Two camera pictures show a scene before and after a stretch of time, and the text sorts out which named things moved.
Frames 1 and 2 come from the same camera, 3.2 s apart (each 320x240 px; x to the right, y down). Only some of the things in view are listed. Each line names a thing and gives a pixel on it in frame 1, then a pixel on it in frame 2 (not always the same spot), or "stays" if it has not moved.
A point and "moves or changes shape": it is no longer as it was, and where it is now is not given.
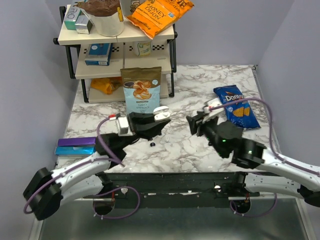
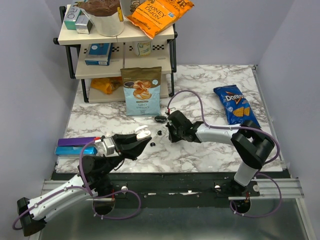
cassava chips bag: [142, 89] stays
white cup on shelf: [142, 48] stays
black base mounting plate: [228, 186] stays
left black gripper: [144, 126] → [128, 146]
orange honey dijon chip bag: [152, 17] stays
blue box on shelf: [100, 54] stays
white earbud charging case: [161, 113] moves or changes shape
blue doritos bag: [241, 112] stays
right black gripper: [197, 120] → [172, 138]
